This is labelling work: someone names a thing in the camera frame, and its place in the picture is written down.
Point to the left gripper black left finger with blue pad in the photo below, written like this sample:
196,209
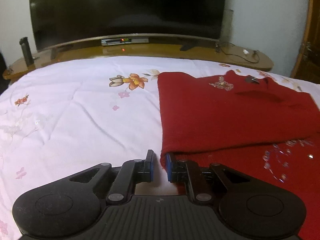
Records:
72,204

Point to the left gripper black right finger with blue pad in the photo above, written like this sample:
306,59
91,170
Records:
245,205

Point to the red knit sweater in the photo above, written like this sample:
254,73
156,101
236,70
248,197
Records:
259,128

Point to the white floral bed sheet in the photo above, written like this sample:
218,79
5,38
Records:
67,117

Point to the black chair back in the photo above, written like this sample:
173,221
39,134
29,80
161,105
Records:
3,82

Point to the brown wooden door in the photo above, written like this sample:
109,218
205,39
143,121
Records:
307,64

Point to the wooden tv shelf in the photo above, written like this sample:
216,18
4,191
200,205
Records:
229,54

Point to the silver set-top box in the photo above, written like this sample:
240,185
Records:
123,41

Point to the dark grey bottle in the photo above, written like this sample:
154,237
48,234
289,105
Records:
26,51

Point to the large black curved television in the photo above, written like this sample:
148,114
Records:
60,21

